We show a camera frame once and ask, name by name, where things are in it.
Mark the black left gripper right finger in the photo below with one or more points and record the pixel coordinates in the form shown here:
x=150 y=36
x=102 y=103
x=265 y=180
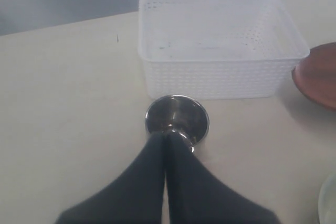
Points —
x=197 y=196

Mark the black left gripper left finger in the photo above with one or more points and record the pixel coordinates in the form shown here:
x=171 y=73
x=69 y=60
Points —
x=136 y=196

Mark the shiny steel cup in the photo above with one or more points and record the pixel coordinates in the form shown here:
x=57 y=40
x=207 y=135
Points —
x=179 y=114

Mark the floral ceramic bowl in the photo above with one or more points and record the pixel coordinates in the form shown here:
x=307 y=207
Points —
x=326 y=201

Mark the white perforated plastic basket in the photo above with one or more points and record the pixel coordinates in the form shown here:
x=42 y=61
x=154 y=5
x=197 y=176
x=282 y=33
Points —
x=217 y=49

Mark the dark plate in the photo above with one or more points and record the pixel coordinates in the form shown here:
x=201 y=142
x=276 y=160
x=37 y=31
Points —
x=314 y=76

